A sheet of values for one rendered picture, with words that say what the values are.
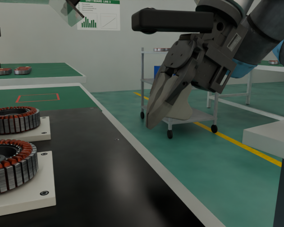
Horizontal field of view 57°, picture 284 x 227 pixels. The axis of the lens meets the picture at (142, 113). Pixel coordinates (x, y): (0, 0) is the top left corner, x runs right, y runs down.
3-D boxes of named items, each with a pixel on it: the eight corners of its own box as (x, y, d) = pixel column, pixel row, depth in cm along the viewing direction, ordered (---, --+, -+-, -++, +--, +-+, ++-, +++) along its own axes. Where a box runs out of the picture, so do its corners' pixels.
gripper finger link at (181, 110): (180, 146, 40) (209, 92, 40) (149, 131, 38) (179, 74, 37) (171, 139, 43) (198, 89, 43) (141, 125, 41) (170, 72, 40)
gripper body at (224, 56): (219, 98, 40) (258, 27, 39) (176, 71, 36) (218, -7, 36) (193, 91, 47) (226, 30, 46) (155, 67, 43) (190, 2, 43)
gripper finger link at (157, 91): (171, 139, 43) (198, 89, 43) (141, 125, 41) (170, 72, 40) (163, 133, 46) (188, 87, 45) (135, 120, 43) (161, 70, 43)
